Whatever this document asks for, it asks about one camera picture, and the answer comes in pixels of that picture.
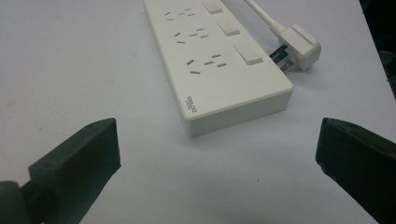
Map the white power strip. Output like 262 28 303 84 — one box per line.
143 0 295 139

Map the white plug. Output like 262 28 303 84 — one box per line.
269 23 322 74

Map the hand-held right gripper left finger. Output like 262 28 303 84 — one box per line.
20 117 122 224

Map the white power cable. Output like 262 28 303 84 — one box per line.
243 0 286 35

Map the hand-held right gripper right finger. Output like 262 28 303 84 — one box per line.
315 117 396 224

